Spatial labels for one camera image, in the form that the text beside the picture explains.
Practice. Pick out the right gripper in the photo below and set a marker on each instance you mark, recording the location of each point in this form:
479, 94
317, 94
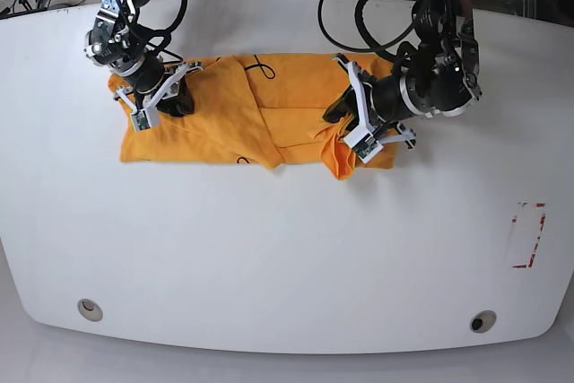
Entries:
147, 80

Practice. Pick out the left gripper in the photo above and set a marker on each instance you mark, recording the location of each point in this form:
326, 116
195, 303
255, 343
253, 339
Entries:
374, 105

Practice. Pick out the yellow T-shirt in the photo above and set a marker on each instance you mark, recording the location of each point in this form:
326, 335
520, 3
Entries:
264, 109

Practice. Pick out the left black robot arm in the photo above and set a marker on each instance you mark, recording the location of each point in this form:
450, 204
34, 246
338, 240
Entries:
434, 70

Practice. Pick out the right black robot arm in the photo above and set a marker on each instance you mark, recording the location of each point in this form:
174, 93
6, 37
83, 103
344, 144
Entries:
116, 34

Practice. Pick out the red tape rectangle marking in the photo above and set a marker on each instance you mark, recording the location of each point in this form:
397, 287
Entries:
525, 234

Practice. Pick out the left table grommet hole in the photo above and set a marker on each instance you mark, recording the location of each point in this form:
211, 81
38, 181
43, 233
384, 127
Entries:
90, 310

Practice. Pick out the table grommet hole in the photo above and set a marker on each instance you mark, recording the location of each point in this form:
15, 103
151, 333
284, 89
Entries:
483, 321
90, 310

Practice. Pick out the right table grommet hole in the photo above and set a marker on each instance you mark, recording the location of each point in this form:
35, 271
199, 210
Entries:
483, 321

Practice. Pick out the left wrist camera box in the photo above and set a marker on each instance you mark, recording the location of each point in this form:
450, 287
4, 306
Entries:
363, 144

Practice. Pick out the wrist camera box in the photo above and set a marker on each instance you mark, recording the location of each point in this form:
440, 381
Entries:
363, 144
145, 119

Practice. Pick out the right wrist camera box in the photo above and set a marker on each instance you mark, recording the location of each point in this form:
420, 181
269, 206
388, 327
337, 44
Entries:
145, 119

